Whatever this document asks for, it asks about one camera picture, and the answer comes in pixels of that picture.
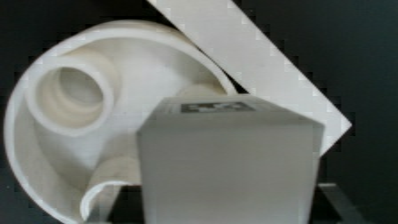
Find white round stool seat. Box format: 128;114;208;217
4;20;237;224

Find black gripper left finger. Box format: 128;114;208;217
87;185;143;224

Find white right barrier wall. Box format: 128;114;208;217
148;0;352;154

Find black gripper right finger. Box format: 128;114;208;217
310;183;372;224

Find white stool leg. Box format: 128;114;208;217
139;95;324;224

